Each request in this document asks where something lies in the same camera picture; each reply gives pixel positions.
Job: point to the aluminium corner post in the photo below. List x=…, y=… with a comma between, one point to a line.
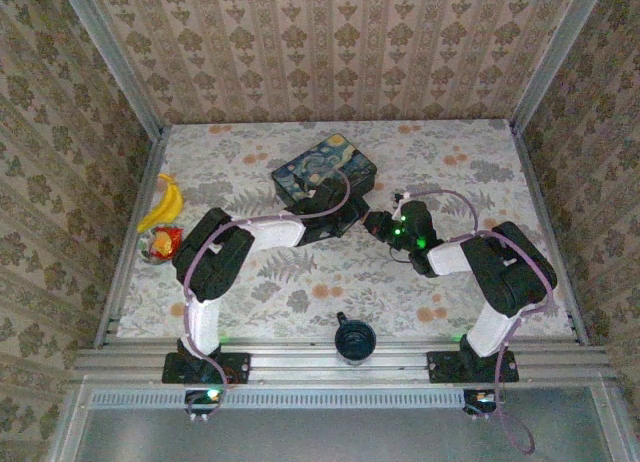
x=560, y=47
x=111, y=47

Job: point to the floral tablecloth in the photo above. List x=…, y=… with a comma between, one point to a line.
x=350, y=282

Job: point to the dark starry night box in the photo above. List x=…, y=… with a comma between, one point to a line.
x=315, y=162

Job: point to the black mug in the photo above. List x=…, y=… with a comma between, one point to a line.
x=355, y=338

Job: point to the yellow banana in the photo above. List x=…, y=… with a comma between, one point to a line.
x=167, y=207

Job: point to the aluminium side rail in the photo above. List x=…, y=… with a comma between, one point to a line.
x=120, y=282
x=548, y=232

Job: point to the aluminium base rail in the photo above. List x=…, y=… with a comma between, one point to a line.
x=300, y=362

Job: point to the small black control board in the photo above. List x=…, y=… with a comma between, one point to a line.
x=480, y=398
x=205, y=396

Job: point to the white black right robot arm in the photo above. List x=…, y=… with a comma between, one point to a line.
x=510, y=272

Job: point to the red snack bag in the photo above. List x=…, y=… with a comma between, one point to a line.
x=162, y=242

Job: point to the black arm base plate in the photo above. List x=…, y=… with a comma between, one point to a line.
x=440, y=369
x=235, y=369

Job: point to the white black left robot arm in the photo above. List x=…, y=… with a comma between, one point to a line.
x=215, y=262

